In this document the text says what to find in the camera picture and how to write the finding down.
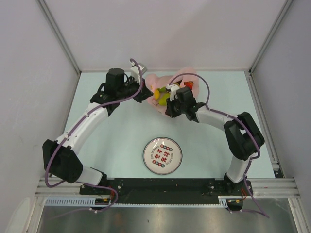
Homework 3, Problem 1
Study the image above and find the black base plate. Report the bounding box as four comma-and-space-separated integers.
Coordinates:
80, 177, 254, 204

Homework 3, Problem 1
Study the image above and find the white printed plate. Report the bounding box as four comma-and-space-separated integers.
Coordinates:
142, 137, 183, 175

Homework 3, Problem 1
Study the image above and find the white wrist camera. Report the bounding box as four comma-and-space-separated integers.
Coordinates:
166, 84, 180, 101
130, 59, 147, 84

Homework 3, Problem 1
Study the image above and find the pink plastic bag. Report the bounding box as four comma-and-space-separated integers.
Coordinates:
145, 67, 199, 116

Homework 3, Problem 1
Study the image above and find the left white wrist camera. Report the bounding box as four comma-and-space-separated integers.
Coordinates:
130, 59, 147, 84

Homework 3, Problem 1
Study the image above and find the white cable duct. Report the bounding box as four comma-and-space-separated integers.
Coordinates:
45, 195, 243, 208

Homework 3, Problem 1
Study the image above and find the green fake pear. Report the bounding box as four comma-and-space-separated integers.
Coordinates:
158, 93, 170, 106

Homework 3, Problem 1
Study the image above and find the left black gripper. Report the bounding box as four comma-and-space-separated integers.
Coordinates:
117, 75, 153, 103

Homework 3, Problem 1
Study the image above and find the red fake fruit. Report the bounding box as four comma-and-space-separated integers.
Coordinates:
184, 81, 194, 90

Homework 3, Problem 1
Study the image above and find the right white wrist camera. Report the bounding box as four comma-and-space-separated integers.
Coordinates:
166, 84, 180, 101

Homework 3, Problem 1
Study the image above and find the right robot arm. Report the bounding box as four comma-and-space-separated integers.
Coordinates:
165, 84, 265, 195

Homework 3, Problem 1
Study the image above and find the yellow fake fruit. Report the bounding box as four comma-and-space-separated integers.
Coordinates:
153, 89, 161, 100

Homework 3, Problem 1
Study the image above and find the yellow fake banana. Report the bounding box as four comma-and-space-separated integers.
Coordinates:
158, 87, 168, 93

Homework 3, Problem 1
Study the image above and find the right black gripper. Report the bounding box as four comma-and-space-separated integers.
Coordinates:
166, 95, 187, 118

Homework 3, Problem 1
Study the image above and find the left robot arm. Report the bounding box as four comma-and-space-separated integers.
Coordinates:
42, 64, 152, 194

